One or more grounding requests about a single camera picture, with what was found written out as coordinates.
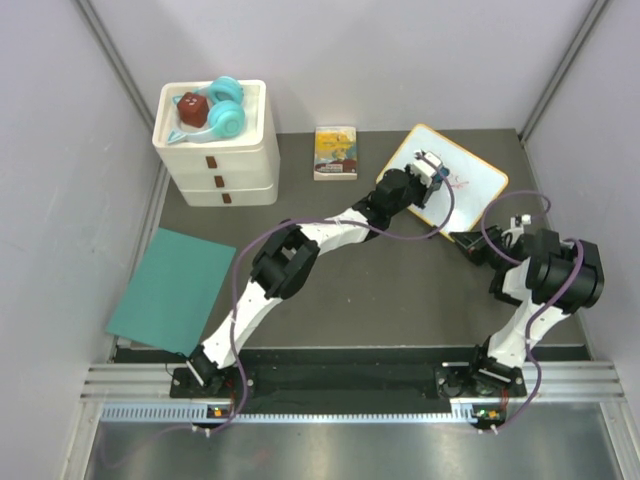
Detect whiteboard with orange frame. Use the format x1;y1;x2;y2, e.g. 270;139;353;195
383;124;509;237

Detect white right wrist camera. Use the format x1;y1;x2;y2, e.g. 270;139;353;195
507;214;532;241

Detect teal cat-ear headphones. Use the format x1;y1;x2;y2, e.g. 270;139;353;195
167;76;246;145

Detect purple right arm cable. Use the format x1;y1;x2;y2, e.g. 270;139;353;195
479;191;586;435

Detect dark red plush cube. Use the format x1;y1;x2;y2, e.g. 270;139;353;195
177;92;209;128

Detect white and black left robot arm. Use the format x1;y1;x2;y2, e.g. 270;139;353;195
186;160;449;397

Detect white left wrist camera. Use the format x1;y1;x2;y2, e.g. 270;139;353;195
409;150;444;187

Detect yellow illustrated book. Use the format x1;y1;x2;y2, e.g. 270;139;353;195
313;126;358;181

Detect grey slotted cable duct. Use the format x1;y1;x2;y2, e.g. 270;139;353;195
101;402;501;425

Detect white three-drawer storage unit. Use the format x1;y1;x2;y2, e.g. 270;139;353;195
152;80;280;207

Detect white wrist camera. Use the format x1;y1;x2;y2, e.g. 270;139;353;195
507;214;532;241
409;150;444;187

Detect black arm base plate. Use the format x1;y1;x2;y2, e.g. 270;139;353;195
170;361;527;402

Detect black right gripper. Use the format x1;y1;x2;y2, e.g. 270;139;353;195
449;225;512;271

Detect teal paper sheet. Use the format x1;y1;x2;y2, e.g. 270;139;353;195
106;228;236;356

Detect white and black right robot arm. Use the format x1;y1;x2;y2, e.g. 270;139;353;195
439;226;605;397

